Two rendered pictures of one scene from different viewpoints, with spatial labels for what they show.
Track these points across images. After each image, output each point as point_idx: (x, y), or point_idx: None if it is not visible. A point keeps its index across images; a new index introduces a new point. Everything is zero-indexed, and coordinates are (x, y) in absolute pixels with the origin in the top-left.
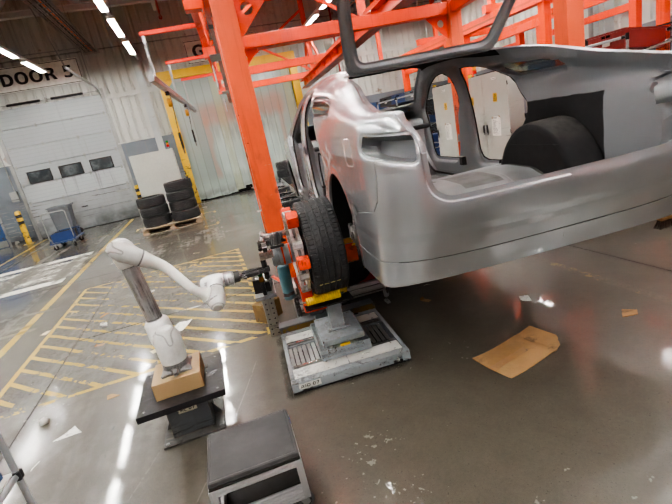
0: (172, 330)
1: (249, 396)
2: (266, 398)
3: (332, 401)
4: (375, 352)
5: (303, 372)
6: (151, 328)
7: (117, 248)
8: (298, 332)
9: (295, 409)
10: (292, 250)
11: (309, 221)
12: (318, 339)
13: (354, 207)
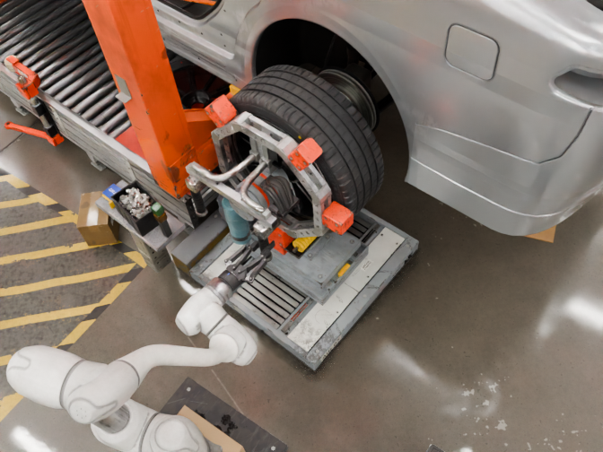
0: (188, 428)
1: (247, 402)
2: (278, 394)
3: (378, 359)
4: (377, 260)
5: (308, 334)
6: (128, 438)
7: (106, 404)
8: (217, 256)
9: (340, 394)
10: None
11: (335, 147)
12: (285, 270)
13: (432, 118)
